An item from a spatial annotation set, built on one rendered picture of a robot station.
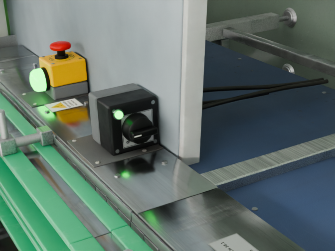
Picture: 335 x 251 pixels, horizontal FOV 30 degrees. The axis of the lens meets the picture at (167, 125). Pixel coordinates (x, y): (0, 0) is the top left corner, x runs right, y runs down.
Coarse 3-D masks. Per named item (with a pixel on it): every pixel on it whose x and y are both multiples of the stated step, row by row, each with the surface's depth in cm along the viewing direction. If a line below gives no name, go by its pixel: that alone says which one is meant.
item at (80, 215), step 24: (0, 96) 126; (24, 120) 113; (24, 168) 95; (48, 168) 95; (72, 168) 94; (48, 192) 88; (72, 192) 88; (96, 192) 87; (48, 216) 82; (72, 216) 81; (96, 216) 82; (72, 240) 76; (96, 240) 76; (120, 240) 76
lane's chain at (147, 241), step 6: (0, 90) 130; (6, 96) 126; (12, 102) 123; (18, 108) 120; (24, 114) 116; (30, 120) 113; (36, 126) 111; (54, 144) 103; (60, 150) 101; (66, 156) 98; (72, 162) 96; (78, 168) 94; (84, 174) 92; (90, 180) 90; (96, 186) 89; (102, 192) 87; (108, 198) 85; (114, 204) 84; (114, 210) 84; (120, 210) 82; (120, 216) 82; (126, 216) 81; (126, 222) 81; (132, 222) 79; (132, 228) 79; (138, 228) 78; (138, 234) 78; (144, 234) 77; (144, 240) 77; (150, 240) 75; (150, 246) 75; (156, 246) 74
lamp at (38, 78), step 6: (30, 72) 117; (36, 72) 116; (42, 72) 116; (30, 78) 117; (36, 78) 115; (42, 78) 116; (48, 78) 116; (36, 84) 116; (42, 84) 116; (48, 84) 116; (36, 90) 117; (42, 90) 117; (48, 90) 118
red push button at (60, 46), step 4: (52, 44) 116; (56, 44) 116; (60, 44) 116; (64, 44) 116; (68, 44) 117; (52, 48) 116; (56, 48) 116; (60, 48) 116; (64, 48) 116; (68, 48) 117; (60, 52) 117; (64, 52) 118
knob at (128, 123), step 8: (128, 120) 91; (136, 120) 90; (144, 120) 91; (128, 128) 91; (136, 128) 91; (144, 128) 91; (152, 128) 91; (128, 136) 91; (136, 136) 90; (144, 136) 90
